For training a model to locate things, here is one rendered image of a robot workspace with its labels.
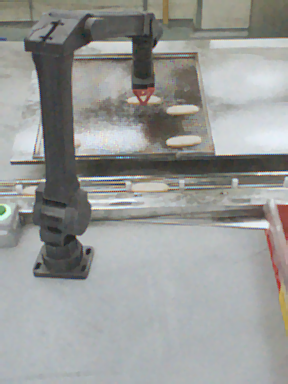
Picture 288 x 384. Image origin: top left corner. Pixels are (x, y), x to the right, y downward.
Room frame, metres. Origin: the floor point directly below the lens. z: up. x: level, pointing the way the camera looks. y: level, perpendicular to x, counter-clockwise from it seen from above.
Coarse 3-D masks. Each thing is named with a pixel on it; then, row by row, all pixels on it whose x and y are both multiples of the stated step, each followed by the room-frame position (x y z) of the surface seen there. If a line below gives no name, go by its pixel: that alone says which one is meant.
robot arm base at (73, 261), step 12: (72, 240) 0.73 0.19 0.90; (48, 252) 0.72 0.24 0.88; (60, 252) 0.71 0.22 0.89; (72, 252) 0.72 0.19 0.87; (84, 252) 0.76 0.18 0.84; (36, 264) 0.73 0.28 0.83; (48, 264) 0.71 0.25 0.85; (60, 264) 0.70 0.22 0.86; (72, 264) 0.71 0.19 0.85; (84, 264) 0.72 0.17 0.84; (36, 276) 0.70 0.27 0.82; (48, 276) 0.70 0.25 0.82; (60, 276) 0.70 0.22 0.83; (72, 276) 0.70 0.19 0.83; (84, 276) 0.70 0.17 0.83
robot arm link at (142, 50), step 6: (132, 42) 1.22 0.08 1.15; (138, 42) 1.21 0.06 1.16; (144, 42) 1.21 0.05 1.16; (150, 42) 1.22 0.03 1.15; (132, 48) 1.22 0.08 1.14; (138, 48) 1.20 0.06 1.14; (144, 48) 1.20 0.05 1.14; (150, 48) 1.22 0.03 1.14; (132, 54) 1.23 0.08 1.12; (138, 54) 1.21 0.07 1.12; (144, 54) 1.21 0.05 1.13; (150, 54) 1.22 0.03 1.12; (138, 60) 1.21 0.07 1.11; (144, 60) 1.21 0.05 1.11
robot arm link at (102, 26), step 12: (84, 12) 0.91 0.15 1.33; (96, 12) 0.96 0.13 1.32; (108, 12) 1.02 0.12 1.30; (120, 12) 1.08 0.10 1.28; (132, 12) 1.15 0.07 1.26; (144, 12) 1.18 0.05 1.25; (84, 24) 0.85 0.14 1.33; (96, 24) 0.86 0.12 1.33; (108, 24) 0.98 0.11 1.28; (120, 24) 1.04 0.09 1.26; (132, 24) 1.11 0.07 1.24; (144, 24) 1.16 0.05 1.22; (84, 36) 0.85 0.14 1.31; (96, 36) 0.86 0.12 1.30; (108, 36) 0.98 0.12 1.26; (120, 36) 1.05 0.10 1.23
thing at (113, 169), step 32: (0, 64) 1.83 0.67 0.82; (32, 64) 1.83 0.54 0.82; (0, 96) 1.55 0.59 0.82; (0, 128) 1.33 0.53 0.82; (0, 160) 1.14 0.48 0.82; (192, 160) 1.14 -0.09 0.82; (224, 160) 1.14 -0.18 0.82; (256, 160) 1.14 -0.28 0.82; (0, 192) 0.99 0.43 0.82; (192, 224) 0.87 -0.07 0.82; (224, 224) 0.87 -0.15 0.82; (256, 224) 0.87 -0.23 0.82
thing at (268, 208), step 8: (272, 200) 0.84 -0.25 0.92; (280, 200) 0.84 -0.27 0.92; (264, 208) 0.84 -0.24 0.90; (272, 208) 0.81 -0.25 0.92; (280, 208) 0.83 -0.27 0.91; (264, 216) 0.82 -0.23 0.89; (272, 216) 0.78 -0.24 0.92; (280, 216) 0.82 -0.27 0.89; (272, 224) 0.76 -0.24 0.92; (280, 224) 0.76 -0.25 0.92; (272, 232) 0.75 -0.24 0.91; (280, 232) 0.73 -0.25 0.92; (272, 240) 0.74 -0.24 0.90; (280, 240) 0.71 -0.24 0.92; (272, 248) 0.72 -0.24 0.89; (280, 248) 0.69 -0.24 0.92; (272, 256) 0.71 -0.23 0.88; (280, 256) 0.67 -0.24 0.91; (280, 264) 0.66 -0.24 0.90; (280, 272) 0.65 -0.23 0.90; (280, 280) 0.63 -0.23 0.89
